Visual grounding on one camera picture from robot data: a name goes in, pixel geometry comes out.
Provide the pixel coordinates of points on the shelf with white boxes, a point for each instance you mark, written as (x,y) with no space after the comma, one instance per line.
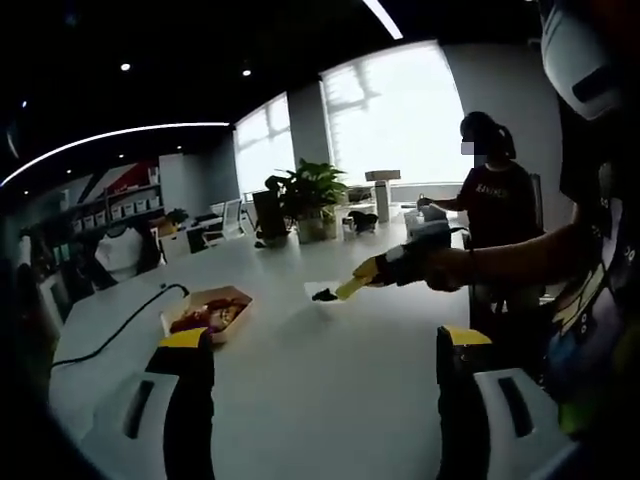
(135,205)

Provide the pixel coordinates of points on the person's right hand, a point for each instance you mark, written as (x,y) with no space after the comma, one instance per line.
(450,270)

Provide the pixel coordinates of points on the large green potted plant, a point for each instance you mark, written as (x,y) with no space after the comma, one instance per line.
(315,185)

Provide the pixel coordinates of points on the black rounded object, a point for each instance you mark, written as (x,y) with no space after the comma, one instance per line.
(365,220)

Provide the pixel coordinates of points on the white t-shirt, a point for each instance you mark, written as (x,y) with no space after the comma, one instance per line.
(117,252)

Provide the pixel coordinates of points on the small green potted plant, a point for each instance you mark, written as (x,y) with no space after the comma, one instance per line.
(176,216)

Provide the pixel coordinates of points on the flat cardboard box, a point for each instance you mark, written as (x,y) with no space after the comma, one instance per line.
(382,175)

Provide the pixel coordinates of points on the white mesh office chair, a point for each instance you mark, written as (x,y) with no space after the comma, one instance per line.
(232,215)

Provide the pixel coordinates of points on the small white canister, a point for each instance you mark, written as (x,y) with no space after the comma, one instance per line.
(350,230)

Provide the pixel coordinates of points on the beige hexagonal container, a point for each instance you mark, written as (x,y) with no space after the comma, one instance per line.
(239,326)

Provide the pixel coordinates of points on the long ceiling light strip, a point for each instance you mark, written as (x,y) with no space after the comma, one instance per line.
(125,131)

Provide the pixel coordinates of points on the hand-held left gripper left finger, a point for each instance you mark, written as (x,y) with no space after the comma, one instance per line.
(167,440)

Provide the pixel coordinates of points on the clear packet with black food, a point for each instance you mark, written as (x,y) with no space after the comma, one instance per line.
(320,294)

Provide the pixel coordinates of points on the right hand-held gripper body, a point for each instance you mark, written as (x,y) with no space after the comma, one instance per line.
(427,237)

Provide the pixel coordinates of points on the curved ceiling light strip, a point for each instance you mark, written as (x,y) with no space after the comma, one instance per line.
(382,19)

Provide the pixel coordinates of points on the person's dark printed shirt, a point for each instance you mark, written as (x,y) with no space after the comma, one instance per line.
(600,325)

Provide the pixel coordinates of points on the open cardboard box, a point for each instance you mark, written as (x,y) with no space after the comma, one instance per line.
(162,227)

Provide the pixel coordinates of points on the white thermos bottle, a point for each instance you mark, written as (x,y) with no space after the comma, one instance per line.
(383,202)

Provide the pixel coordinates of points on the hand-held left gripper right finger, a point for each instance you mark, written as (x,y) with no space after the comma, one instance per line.
(457,410)

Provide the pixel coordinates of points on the white drawer cabinet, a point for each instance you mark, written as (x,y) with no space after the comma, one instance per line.
(175,247)

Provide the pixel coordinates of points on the paper bag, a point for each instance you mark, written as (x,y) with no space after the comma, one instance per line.
(267,215)

